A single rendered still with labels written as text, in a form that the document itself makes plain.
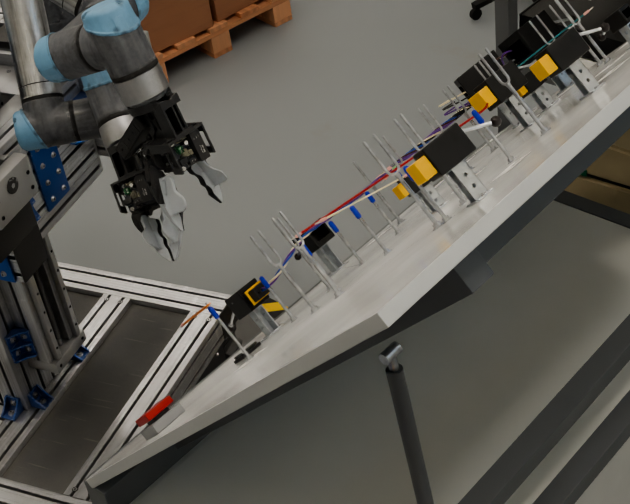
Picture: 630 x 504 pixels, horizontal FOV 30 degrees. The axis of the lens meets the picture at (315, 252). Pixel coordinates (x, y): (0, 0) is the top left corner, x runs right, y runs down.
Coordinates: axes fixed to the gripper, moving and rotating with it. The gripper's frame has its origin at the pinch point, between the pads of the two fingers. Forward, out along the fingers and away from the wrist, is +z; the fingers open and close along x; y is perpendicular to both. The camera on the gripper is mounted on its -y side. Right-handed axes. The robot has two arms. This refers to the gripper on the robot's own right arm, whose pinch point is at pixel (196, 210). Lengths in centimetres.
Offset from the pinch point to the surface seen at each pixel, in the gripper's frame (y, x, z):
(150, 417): 8.9, -27.6, 18.4
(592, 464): 38, 24, 63
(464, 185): 60, 0, -5
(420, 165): 57, -3, -10
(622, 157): 3, 99, 47
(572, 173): 64, 13, 1
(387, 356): 53, -16, 9
